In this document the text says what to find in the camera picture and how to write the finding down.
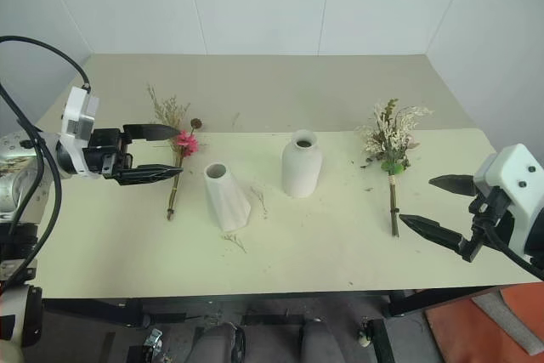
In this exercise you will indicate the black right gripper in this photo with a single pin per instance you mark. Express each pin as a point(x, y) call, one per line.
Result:
point(489, 210)

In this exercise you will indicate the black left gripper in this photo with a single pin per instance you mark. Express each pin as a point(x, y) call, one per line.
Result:
point(104, 150)

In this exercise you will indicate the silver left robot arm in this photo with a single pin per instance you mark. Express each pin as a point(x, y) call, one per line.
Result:
point(17, 167)

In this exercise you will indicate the white faceted cone vase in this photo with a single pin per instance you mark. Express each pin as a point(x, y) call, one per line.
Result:
point(225, 197)

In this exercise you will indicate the white bottle-shaped vase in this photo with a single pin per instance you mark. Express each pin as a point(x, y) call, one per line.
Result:
point(301, 167)

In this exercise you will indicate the pink dried flower bouquet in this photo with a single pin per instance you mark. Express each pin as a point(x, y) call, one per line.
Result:
point(187, 144)

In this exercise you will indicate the green white dried flower bouquet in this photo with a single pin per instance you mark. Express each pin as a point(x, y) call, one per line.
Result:
point(391, 142)

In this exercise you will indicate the orange floor mat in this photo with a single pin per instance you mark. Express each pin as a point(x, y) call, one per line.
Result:
point(467, 333)

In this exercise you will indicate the grey foam strip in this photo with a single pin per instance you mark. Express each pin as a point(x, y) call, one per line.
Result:
point(506, 320)

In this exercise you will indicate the pale yellow table mat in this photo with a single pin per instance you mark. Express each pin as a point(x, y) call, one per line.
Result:
point(323, 252)

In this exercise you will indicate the small white caster wheel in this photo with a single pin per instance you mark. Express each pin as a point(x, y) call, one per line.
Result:
point(364, 338)

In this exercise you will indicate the white black robot body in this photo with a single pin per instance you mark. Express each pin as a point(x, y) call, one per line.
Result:
point(21, 316)

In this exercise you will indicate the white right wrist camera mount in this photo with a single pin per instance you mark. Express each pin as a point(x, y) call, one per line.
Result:
point(516, 184)

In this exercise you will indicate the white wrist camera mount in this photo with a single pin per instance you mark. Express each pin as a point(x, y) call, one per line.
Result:
point(75, 120)
point(516, 184)

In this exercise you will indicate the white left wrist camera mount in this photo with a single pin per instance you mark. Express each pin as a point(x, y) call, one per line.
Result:
point(75, 120)

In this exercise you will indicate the black table frame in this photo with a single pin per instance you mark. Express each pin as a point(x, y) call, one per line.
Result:
point(106, 312)

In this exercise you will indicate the shiny metal caster bracket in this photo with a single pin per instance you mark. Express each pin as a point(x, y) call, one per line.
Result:
point(154, 344)

